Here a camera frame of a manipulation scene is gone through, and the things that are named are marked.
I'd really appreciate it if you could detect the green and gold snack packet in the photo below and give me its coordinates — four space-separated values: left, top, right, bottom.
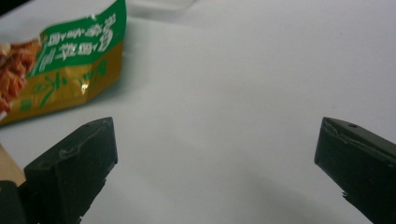
0 0 128 126

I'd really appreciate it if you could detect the tan cardboard piece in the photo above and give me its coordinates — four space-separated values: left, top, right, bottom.
0 143 27 188

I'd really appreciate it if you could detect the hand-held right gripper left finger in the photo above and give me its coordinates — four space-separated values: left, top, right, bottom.
19 117 119 224

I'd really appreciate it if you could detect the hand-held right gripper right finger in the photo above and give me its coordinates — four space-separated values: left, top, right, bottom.
314 117 396 224

